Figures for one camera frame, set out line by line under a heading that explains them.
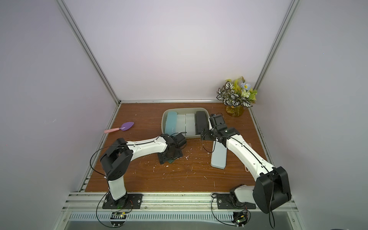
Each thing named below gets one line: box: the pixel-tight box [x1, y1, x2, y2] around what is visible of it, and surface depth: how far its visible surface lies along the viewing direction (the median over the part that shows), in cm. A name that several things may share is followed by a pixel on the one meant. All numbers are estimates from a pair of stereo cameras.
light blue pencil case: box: [210, 140, 228, 170], surface depth 87 cm
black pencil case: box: [195, 110, 207, 135], surface depth 105 cm
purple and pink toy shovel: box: [103, 121, 135, 134], surface depth 108 cm
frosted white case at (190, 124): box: [185, 113, 196, 136], surface depth 106 cm
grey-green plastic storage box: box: [161, 107, 213, 138], surface depth 106 cm
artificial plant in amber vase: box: [216, 76, 258, 118], surface depth 94 cm
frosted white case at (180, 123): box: [175, 114, 186, 134], surface depth 106 cm
